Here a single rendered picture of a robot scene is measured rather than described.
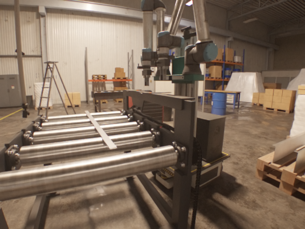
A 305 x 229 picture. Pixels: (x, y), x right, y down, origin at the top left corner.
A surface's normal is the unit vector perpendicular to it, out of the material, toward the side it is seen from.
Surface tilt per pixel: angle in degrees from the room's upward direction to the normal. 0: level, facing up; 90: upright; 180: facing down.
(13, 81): 90
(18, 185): 65
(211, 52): 95
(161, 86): 90
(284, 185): 90
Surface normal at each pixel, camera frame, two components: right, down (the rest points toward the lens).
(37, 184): 0.40, -0.07
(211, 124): 0.55, 0.16
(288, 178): -0.90, 0.08
